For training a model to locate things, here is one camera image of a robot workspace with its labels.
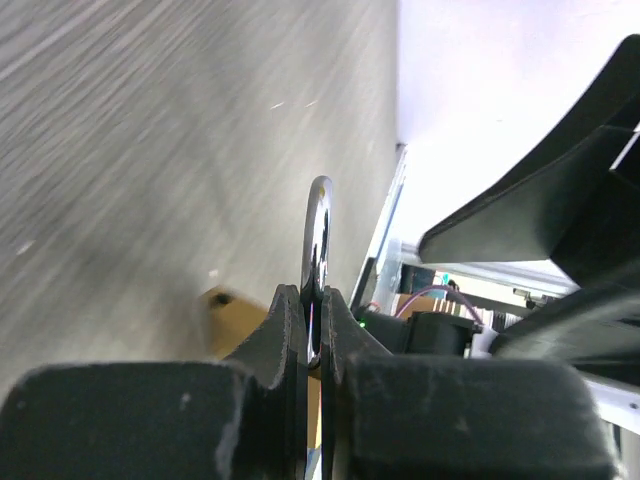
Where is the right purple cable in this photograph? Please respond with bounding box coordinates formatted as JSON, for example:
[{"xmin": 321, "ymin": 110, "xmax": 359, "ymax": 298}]
[{"xmin": 397, "ymin": 284, "xmax": 484, "ymax": 324}]

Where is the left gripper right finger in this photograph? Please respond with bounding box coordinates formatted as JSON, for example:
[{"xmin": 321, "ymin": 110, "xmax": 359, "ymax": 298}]
[{"xmin": 320, "ymin": 287, "xmax": 618, "ymax": 479}]

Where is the large brass padlock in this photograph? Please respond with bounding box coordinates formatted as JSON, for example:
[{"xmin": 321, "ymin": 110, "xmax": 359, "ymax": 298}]
[{"xmin": 222, "ymin": 175, "xmax": 333, "ymax": 479}]

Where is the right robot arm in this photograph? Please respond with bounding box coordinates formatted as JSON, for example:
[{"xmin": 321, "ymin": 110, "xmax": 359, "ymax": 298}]
[{"xmin": 356, "ymin": 35, "xmax": 639, "ymax": 405}]

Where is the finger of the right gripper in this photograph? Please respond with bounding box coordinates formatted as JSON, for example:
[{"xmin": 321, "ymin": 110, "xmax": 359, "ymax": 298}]
[{"xmin": 419, "ymin": 35, "xmax": 639, "ymax": 280}]

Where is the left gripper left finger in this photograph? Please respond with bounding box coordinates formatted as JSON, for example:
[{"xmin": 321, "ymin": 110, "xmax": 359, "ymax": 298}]
[{"xmin": 0, "ymin": 283, "xmax": 307, "ymax": 480}]

